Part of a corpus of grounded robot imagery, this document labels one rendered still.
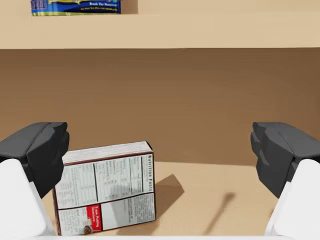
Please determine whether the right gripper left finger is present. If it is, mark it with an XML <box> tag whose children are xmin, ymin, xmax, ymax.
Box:
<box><xmin>0</xmin><ymin>121</ymin><xmax>71</xmax><ymax>238</ymax></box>

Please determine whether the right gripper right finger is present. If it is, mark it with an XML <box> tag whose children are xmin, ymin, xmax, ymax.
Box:
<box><xmin>250</xmin><ymin>121</ymin><xmax>320</xmax><ymax>237</ymax></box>

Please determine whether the blue flat can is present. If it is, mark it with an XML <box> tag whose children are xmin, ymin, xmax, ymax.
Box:
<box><xmin>30</xmin><ymin>0</ymin><xmax>122</xmax><ymax>17</ymax></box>

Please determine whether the red and white carton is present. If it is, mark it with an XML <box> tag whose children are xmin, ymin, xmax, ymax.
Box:
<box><xmin>51</xmin><ymin>140</ymin><xmax>157</xmax><ymax>237</ymax></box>

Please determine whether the pale wooden shelf unit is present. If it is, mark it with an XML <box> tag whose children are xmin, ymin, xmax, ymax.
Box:
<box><xmin>0</xmin><ymin>0</ymin><xmax>320</xmax><ymax>237</ymax></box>

